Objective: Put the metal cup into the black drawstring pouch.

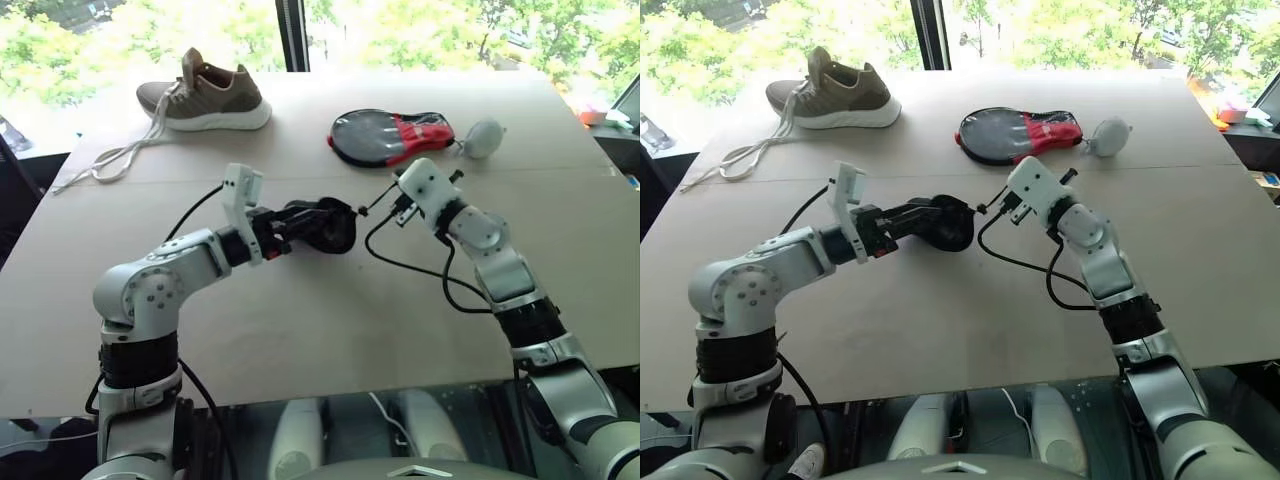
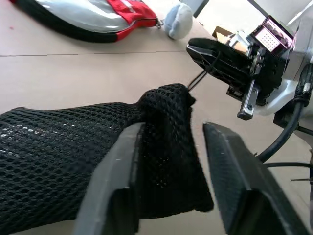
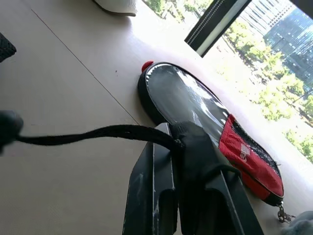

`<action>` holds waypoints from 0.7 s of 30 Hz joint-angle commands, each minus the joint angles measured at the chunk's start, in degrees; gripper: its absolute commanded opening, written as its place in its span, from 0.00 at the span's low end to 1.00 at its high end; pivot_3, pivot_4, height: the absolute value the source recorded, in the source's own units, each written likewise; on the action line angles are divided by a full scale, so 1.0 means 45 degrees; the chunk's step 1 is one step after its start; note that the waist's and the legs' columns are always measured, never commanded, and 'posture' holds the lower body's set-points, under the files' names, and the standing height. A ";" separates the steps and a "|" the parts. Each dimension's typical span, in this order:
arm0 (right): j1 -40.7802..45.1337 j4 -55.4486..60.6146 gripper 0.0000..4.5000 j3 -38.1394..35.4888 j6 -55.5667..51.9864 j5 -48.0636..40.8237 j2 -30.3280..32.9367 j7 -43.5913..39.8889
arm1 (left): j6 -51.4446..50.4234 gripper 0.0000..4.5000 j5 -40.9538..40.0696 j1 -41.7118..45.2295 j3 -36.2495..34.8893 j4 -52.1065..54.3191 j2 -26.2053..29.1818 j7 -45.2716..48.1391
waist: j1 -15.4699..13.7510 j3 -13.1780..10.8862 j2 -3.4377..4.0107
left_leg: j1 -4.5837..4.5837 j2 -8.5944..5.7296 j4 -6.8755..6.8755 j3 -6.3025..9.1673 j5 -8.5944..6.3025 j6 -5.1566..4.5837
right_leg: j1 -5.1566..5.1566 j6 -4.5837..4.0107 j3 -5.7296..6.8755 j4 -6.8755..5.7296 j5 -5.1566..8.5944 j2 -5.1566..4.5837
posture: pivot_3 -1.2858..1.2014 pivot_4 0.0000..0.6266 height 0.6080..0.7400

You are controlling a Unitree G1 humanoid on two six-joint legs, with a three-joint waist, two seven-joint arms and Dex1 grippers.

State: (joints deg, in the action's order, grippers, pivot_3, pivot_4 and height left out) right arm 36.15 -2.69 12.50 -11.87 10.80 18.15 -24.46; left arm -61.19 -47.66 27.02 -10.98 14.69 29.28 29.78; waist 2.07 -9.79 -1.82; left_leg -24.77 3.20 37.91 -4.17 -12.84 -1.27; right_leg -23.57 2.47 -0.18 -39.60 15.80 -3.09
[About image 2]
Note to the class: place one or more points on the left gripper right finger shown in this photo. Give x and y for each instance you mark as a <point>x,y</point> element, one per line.
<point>244,176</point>

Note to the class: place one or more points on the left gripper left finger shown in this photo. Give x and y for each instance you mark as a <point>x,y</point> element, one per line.
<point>112,176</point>

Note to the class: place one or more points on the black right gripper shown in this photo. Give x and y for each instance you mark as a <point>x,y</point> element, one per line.
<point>266,71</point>

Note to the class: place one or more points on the small cardboard box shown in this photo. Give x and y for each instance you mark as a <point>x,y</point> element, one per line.
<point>221,33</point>

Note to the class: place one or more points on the light blue plush toy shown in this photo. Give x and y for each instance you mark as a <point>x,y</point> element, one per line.
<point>178,20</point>

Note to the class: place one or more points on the red silver black bag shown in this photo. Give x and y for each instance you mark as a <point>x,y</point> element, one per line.
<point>80,22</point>

